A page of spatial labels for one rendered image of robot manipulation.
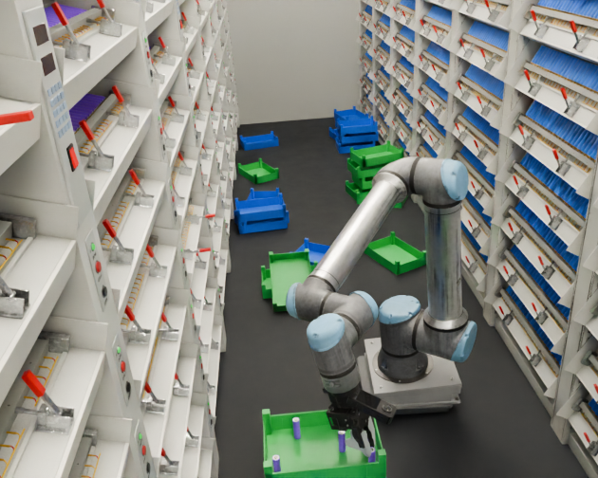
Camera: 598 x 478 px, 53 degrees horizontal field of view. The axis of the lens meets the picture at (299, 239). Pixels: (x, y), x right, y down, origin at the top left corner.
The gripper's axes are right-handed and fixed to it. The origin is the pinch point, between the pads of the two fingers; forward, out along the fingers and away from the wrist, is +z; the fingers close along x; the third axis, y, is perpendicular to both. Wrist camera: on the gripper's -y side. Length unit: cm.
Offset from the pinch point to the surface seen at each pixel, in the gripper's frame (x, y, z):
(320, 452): 0.6, 15.3, 2.5
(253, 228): -178, 147, 6
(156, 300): 15, 34, -53
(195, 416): -3, 59, -2
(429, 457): -46, 8, 46
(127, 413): 49, 12, -51
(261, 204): -198, 150, -2
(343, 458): 0.1, 9.3, 4.1
